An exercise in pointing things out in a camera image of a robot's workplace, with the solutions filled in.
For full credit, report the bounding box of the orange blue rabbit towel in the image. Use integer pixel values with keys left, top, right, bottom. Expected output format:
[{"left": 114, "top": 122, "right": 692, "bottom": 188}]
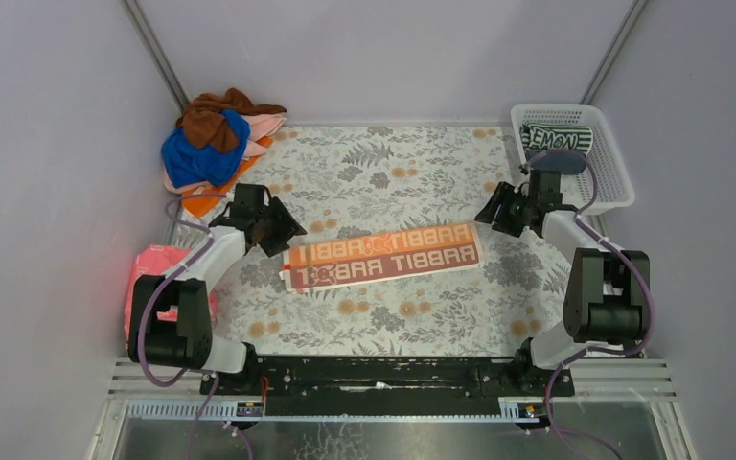
[{"left": 280, "top": 222, "right": 483, "bottom": 294}]

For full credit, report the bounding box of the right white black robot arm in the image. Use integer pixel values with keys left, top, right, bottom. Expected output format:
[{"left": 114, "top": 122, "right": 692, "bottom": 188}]
[{"left": 475, "top": 171, "right": 655, "bottom": 370}]

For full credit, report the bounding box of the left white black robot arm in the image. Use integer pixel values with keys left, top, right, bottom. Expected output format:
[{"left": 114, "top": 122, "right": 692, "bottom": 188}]
[{"left": 127, "top": 183, "right": 306, "bottom": 374}]

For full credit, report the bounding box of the dark blue rolled towel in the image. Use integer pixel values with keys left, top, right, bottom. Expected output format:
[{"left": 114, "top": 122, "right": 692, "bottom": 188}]
[{"left": 531, "top": 149, "right": 587, "bottom": 175}]

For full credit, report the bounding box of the striped lemon rolled towel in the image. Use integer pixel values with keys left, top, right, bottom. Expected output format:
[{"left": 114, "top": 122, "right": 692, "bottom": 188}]
[{"left": 519, "top": 122, "right": 593, "bottom": 154}]

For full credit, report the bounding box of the white plastic basket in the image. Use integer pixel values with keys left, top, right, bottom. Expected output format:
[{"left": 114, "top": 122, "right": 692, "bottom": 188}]
[{"left": 510, "top": 103, "right": 635, "bottom": 216}]

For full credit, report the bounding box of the light pink towel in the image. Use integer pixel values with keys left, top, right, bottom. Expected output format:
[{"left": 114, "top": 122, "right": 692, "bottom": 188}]
[{"left": 163, "top": 114, "right": 287, "bottom": 194}]

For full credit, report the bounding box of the floral table mat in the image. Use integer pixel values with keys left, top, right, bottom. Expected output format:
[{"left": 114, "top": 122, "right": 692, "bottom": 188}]
[{"left": 214, "top": 126, "right": 570, "bottom": 357}]

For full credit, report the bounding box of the brown towel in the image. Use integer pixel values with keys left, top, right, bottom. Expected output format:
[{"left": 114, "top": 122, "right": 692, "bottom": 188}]
[{"left": 175, "top": 88, "right": 288, "bottom": 153}]

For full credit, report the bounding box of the pink patterned towel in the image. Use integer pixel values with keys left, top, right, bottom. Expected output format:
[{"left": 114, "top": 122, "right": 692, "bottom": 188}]
[{"left": 124, "top": 244, "right": 219, "bottom": 342}]

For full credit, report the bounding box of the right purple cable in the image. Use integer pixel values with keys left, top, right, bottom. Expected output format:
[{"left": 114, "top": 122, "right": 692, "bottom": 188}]
[{"left": 519, "top": 149, "right": 656, "bottom": 460}]

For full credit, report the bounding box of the purple cable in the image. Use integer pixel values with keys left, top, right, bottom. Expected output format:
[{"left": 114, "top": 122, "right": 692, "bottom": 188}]
[
  {"left": 519, "top": 149, "right": 656, "bottom": 460},
  {"left": 136, "top": 193, "right": 236, "bottom": 460}
]

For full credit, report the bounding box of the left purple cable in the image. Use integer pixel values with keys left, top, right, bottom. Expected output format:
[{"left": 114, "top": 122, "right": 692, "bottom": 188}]
[{"left": 136, "top": 193, "right": 236, "bottom": 460}]

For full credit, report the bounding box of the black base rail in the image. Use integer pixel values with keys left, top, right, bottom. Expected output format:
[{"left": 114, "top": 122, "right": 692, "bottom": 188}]
[{"left": 200, "top": 355, "right": 575, "bottom": 417}]

